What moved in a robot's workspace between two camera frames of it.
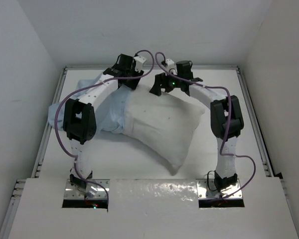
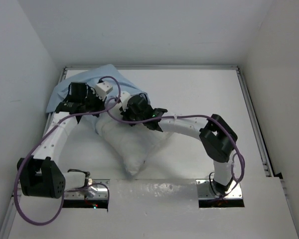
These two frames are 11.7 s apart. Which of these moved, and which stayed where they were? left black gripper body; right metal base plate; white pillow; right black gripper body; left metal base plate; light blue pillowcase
Moved: right black gripper body; left black gripper body; light blue pillowcase; white pillow
Stayed: left metal base plate; right metal base plate
